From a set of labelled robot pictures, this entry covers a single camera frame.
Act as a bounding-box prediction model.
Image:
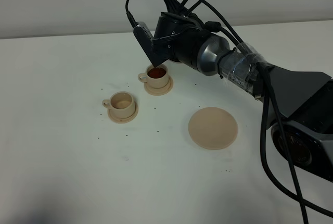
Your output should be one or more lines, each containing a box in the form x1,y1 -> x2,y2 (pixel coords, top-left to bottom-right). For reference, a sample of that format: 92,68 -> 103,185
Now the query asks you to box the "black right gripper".
150,0 -> 208,64

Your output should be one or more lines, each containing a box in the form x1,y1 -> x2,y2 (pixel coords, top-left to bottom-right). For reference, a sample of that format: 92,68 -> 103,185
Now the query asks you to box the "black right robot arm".
152,0 -> 332,181

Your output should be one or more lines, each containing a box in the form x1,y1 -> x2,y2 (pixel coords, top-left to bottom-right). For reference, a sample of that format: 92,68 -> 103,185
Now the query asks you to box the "large beige teapot saucer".
188,107 -> 238,150

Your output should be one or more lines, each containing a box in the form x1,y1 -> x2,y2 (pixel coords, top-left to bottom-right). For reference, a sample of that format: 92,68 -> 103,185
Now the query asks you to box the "far beige teacup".
138,65 -> 169,89

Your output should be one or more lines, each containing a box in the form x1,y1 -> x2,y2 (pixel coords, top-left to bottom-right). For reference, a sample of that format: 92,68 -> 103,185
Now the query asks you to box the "beige teacup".
138,65 -> 169,89
102,91 -> 135,118

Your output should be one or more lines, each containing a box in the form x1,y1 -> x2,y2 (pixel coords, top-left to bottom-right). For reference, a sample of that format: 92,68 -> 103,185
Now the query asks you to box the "far beige cup saucer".
144,77 -> 173,96

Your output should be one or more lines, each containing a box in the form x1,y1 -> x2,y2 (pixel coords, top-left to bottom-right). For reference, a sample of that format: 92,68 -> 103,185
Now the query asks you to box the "beige cup saucer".
144,77 -> 173,96
107,102 -> 138,123

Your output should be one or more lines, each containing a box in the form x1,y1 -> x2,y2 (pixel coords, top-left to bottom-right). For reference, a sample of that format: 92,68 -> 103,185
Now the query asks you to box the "near beige teacup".
102,91 -> 135,118

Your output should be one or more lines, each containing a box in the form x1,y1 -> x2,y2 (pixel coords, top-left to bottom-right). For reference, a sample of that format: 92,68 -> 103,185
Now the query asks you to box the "near beige cup saucer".
107,102 -> 138,123

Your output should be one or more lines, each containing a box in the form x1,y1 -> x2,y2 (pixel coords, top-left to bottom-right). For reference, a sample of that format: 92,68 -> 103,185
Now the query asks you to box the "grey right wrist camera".
133,22 -> 167,67

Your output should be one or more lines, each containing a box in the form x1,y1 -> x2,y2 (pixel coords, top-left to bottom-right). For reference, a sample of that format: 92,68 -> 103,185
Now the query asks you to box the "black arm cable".
179,0 -> 333,216
125,0 -> 333,224

